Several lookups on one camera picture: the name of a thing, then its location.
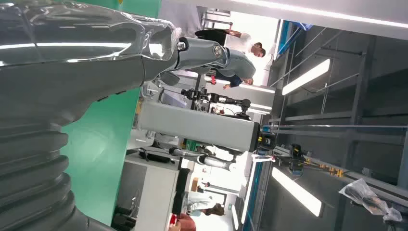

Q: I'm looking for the green table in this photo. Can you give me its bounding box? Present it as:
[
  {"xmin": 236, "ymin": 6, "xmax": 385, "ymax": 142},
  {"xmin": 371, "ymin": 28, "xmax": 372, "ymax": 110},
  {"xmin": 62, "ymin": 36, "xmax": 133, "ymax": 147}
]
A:
[{"xmin": 60, "ymin": 0, "xmax": 162, "ymax": 226}]

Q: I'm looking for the black bag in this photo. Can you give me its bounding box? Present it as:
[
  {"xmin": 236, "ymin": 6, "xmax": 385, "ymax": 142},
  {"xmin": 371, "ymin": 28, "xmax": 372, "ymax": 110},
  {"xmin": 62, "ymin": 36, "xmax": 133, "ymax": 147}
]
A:
[{"xmin": 139, "ymin": 147, "xmax": 172, "ymax": 164}]

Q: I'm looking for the grey robot stand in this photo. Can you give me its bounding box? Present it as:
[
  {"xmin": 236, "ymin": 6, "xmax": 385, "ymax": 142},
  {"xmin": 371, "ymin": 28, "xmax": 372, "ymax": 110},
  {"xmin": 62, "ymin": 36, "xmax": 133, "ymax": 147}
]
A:
[{"xmin": 135, "ymin": 82, "xmax": 261, "ymax": 153}]

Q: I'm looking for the person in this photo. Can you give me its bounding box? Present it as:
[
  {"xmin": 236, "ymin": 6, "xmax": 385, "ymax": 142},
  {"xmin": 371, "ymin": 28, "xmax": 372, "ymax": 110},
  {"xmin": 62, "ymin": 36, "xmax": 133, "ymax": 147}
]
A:
[
  {"xmin": 194, "ymin": 28, "xmax": 267, "ymax": 59},
  {"xmin": 188, "ymin": 203, "xmax": 237, "ymax": 231},
  {"xmin": 215, "ymin": 71, "xmax": 255, "ymax": 90}
]

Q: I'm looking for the white cabinet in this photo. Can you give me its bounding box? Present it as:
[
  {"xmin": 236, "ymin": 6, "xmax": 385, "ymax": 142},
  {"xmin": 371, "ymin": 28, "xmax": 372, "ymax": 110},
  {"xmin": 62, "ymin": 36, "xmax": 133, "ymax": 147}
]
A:
[{"xmin": 122, "ymin": 152, "xmax": 181, "ymax": 231}]

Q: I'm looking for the blue framed partition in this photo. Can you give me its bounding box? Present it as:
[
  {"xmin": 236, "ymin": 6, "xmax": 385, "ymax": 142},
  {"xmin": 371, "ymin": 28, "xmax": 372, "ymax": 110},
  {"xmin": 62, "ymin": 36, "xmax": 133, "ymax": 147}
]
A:
[{"xmin": 241, "ymin": 152, "xmax": 267, "ymax": 231}]

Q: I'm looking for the black and yellow overhead rig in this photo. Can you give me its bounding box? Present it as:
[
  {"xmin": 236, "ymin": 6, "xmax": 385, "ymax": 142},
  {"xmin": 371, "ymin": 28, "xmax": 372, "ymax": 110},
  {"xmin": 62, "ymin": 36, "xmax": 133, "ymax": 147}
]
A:
[{"xmin": 275, "ymin": 143, "xmax": 345, "ymax": 179}]

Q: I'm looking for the white beam with strip light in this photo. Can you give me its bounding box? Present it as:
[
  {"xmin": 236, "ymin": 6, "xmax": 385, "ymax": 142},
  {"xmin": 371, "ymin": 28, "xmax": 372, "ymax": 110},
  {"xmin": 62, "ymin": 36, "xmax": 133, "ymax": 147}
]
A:
[{"xmin": 161, "ymin": 0, "xmax": 408, "ymax": 40}]

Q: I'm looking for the clear plastic bag bundle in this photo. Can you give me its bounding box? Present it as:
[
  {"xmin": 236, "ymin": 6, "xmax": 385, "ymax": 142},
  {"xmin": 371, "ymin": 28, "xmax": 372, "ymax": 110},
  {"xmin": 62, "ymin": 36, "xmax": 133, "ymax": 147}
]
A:
[{"xmin": 338, "ymin": 178, "xmax": 404, "ymax": 223}]

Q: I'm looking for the black camera rig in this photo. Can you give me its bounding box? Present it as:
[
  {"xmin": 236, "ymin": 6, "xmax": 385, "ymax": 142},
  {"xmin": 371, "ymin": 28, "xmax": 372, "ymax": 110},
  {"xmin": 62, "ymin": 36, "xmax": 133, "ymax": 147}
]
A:
[{"xmin": 181, "ymin": 88, "xmax": 252, "ymax": 121}]

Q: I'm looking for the black camera on stand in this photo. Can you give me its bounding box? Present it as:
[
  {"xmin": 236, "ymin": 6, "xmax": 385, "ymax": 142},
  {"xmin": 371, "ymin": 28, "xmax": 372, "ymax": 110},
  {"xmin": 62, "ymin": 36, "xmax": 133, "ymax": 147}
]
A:
[{"xmin": 258, "ymin": 131, "xmax": 277, "ymax": 151}]

